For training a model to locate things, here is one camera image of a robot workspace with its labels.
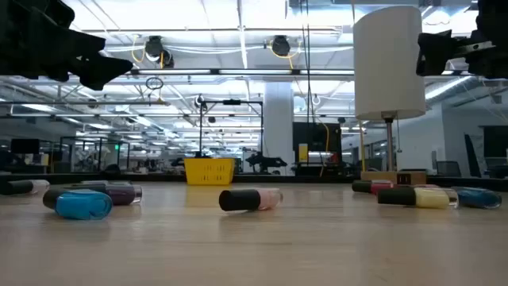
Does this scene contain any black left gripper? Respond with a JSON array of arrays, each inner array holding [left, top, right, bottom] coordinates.
[[0, 0, 134, 91]]

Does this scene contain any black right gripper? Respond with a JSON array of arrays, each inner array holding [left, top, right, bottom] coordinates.
[[415, 0, 508, 79]]

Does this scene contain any purple nail polish bottle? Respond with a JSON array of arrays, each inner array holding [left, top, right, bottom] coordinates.
[[65, 183, 143, 207]]

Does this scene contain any red nail polish bottle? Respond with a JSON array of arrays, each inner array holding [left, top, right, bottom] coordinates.
[[352, 180, 394, 195]]

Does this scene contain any yellow nail polish bottle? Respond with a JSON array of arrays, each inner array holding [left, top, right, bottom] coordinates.
[[377, 186, 460, 210]]

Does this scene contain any dark blue nail polish bottle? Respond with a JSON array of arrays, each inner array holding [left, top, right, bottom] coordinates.
[[452, 186, 503, 211]]

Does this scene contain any pink nail polish bottle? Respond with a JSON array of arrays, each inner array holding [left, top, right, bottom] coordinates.
[[218, 187, 284, 212]]

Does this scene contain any light blue nail polish bottle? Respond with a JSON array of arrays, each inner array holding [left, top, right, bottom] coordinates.
[[42, 188, 114, 221]]

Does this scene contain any clear nail polish bottle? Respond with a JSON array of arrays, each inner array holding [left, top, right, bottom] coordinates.
[[0, 179, 51, 196]]

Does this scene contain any white lamp with wooden base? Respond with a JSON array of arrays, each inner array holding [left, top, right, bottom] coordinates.
[[352, 5, 428, 186]]

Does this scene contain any black slanted panel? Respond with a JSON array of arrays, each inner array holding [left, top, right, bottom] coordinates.
[[464, 133, 483, 179]]

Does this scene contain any black desk monitor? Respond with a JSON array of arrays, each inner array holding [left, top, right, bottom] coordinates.
[[10, 138, 40, 155]]

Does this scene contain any black cabinet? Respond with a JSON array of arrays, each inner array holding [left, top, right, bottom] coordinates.
[[292, 122, 343, 164]]

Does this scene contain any long ceiling light bar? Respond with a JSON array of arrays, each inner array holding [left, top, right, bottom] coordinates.
[[126, 68, 356, 76]]

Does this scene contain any yellow plastic basket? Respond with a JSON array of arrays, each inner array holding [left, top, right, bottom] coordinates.
[[183, 157, 236, 186]]

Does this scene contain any white building column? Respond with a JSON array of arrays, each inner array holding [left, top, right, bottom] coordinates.
[[263, 81, 295, 176]]

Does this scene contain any black hanging cable loop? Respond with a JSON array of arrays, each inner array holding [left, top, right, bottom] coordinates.
[[144, 76, 164, 91]]

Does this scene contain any black ceiling cable reel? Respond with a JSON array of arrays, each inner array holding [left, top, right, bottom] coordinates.
[[143, 34, 175, 69], [271, 34, 292, 58]]

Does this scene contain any black wall monitor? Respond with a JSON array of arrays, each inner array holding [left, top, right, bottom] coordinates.
[[482, 125, 508, 160]]

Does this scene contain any black metal rig frame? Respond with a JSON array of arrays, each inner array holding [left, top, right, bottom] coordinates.
[[198, 99, 265, 158]]

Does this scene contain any black aluminium table frame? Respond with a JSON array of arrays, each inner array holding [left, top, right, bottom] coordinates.
[[0, 171, 508, 192]]

